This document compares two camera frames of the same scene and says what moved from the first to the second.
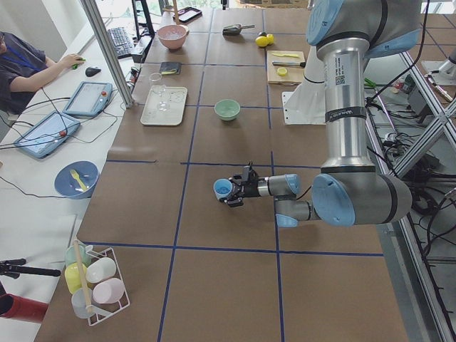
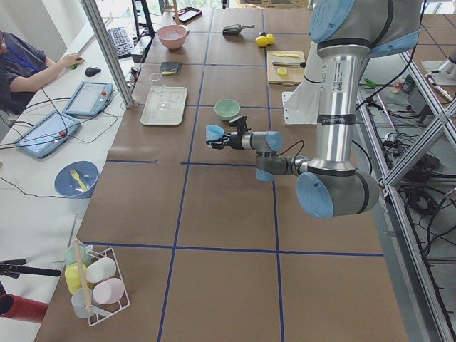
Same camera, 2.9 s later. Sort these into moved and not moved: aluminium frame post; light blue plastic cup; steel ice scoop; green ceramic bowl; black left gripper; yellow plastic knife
Moved: black left gripper; light blue plastic cup
Not moved: steel ice scoop; aluminium frame post; yellow plastic knife; green ceramic bowl
